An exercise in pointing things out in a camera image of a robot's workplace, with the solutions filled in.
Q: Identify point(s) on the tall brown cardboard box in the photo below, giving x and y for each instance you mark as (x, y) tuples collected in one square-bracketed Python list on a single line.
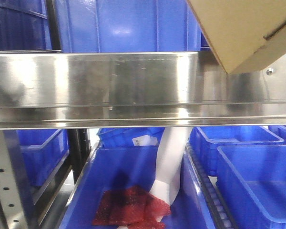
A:
[(244, 35)]

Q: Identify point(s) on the perforated metal shelf upright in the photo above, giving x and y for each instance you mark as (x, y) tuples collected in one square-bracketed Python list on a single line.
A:
[(15, 195)]

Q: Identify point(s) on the white paper label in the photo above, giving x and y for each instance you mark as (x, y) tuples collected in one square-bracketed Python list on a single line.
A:
[(145, 140)]

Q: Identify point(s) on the blue bin centre back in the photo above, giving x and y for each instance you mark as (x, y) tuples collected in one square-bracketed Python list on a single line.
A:
[(122, 137)]

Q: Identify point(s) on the blue bin lower centre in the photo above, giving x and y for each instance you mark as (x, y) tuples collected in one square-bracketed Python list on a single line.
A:
[(121, 168)]

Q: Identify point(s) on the blue bin lower right back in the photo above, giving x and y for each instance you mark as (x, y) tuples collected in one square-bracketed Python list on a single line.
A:
[(206, 139)]

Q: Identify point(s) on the red bubble wrap sheet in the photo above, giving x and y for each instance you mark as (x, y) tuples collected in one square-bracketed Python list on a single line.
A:
[(133, 207)]

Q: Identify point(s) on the large blue bin upper middle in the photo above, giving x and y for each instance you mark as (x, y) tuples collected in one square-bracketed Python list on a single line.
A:
[(127, 26)]

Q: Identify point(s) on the blue bin lower left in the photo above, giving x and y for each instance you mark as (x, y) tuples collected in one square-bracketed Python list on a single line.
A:
[(42, 150)]

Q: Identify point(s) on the blue bin lower right front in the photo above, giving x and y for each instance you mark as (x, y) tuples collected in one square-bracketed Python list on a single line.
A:
[(252, 181)]

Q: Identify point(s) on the blue bin far right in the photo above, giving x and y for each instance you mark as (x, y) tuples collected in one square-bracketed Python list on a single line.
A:
[(283, 133)]

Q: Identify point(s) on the dark blue bin upper left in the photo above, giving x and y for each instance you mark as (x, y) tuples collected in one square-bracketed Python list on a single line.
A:
[(24, 25)]

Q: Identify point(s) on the black shelf post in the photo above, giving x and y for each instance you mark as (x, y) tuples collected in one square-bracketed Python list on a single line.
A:
[(79, 149)]

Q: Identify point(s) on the stainless steel shelf rail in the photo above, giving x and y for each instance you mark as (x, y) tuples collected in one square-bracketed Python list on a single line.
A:
[(41, 90)]

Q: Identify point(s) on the black roller track rail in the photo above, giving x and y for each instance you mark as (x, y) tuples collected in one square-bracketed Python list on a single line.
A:
[(216, 207)]

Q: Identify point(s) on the screw on shelf rail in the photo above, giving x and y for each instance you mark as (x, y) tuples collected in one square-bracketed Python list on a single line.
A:
[(270, 71)]

